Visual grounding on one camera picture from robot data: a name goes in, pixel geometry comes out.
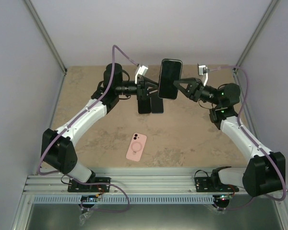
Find left circuit board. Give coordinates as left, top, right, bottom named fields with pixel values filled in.
left=81, top=194, right=102, bottom=203

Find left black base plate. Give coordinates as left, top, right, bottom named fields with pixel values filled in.
left=67, top=176, right=111, bottom=193

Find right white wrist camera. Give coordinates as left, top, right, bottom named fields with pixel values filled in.
left=197, top=64, right=209, bottom=86

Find right circuit board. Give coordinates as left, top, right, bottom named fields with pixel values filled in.
left=215, top=194, right=233, bottom=202

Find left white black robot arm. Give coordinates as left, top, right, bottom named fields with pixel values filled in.
left=40, top=63, right=158, bottom=191

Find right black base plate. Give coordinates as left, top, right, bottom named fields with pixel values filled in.
left=194, top=177, right=233, bottom=193

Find aluminium rail frame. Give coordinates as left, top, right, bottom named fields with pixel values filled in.
left=23, top=167, right=288, bottom=194

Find circuit board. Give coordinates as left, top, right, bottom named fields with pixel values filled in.
left=215, top=194, right=233, bottom=202
left=81, top=194, right=102, bottom=203

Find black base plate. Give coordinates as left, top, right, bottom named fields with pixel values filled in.
left=67, top=176, right=111, bottom=193
left=194, top=177, right=233, bottom=193

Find clear plastic bag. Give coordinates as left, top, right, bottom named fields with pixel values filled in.
left=79, top=210, right=92, bottom=226

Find pink phone case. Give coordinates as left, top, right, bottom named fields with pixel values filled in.
left=126, top=133, right=147, bottom=162

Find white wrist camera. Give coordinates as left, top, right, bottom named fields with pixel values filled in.
left=197, top=64, right=209, bottom=86
left=134, top=65, right=148, bottom=84

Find corner aluminium post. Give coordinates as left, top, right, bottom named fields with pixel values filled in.
left=236, top=0, right=280, bottom=66
left=24, top=0, right=67, bottom=75

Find black phone with blue edge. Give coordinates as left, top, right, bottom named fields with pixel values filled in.
left=151, top=96, right=164, bottom=114

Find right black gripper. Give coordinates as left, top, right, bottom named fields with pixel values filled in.
left=173, top=78, right=221, bottom=106

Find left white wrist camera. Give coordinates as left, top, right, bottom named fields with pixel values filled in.
left=134, top=65, right=148, bottom=84

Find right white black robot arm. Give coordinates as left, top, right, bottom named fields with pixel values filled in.
left=173, top=78, right=286, bottom=197

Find left corner aluminium post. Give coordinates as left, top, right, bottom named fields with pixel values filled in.
left=24, top=0, right=67, bottom=75

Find black phone case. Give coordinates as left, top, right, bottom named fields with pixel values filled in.
left=137, top=99, right=151, bottom=114

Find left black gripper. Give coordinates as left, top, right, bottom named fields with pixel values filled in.
left=116, top=77, right=163, bottom=100

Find right corner aluminium post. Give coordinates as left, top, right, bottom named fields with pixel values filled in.
left=236, top=0, right=280, bottom=66

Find grey slotted cable duct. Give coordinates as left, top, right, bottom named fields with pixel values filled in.
left=33, top=195, right=216, bottom=205

